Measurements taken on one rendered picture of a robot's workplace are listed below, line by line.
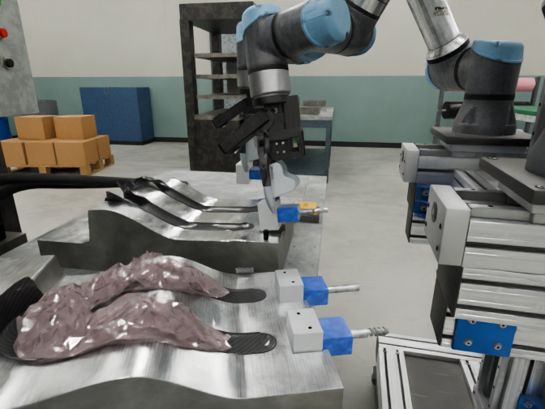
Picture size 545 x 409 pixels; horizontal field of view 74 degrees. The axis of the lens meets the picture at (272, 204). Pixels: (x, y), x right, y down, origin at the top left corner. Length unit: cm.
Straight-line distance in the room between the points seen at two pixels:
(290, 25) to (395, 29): 670
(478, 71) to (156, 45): 732
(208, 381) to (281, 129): 44
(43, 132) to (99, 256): 505
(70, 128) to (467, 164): 514
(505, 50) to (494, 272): 62
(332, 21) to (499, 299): 49
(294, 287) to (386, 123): 683
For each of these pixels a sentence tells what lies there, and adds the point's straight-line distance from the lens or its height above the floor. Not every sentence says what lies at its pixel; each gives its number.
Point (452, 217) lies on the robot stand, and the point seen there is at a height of 98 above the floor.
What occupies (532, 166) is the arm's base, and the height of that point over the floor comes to 105.
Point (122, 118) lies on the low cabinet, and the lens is 785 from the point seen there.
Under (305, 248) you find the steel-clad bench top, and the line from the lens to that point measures 85.
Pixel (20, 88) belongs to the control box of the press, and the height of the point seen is 115.
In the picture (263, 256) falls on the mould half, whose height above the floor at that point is 86.
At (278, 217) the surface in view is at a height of 92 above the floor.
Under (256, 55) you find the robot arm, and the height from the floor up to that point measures 121.
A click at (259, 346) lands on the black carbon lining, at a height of 85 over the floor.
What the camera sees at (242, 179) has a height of 92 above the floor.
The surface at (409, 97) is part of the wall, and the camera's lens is 733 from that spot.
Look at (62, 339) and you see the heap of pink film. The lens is 50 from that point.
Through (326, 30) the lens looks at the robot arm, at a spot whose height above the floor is 124.
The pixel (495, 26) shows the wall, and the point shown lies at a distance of 770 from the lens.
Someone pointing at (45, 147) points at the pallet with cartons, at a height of 38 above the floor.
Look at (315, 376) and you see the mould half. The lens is 45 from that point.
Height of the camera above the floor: 116
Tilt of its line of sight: 18 degrees down
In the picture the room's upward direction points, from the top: straight up
